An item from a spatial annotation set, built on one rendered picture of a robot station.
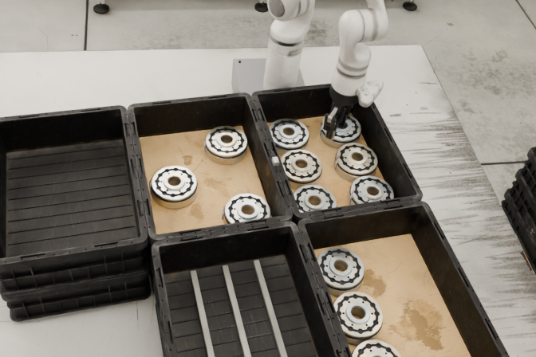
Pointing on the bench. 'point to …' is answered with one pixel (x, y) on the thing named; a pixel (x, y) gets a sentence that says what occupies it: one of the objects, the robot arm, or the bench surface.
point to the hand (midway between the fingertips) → (336, 127)
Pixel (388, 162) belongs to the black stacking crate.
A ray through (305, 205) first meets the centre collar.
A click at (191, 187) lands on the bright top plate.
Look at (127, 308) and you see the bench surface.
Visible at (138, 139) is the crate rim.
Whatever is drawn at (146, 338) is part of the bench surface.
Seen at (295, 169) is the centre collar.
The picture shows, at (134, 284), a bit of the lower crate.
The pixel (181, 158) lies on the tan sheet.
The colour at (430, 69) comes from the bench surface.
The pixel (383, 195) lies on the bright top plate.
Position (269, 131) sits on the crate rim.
